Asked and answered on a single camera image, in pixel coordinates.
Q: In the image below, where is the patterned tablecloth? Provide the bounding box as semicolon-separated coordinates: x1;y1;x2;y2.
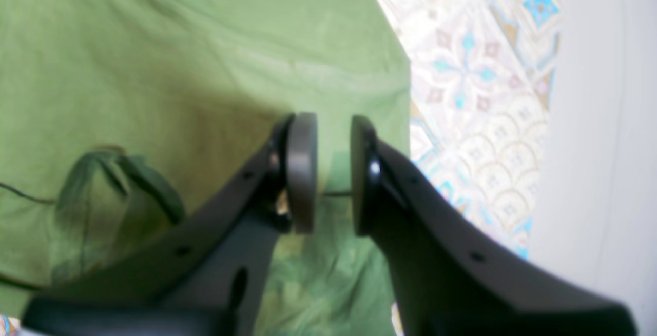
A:
359;0;565;336

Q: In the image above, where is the olive green t-shirt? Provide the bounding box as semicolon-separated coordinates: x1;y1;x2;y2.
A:
2;0;409;335

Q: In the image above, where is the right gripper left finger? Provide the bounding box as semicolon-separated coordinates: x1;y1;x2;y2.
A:
21;112;318;335

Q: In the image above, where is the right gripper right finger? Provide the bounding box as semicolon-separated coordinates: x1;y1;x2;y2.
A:
350;115;637;335

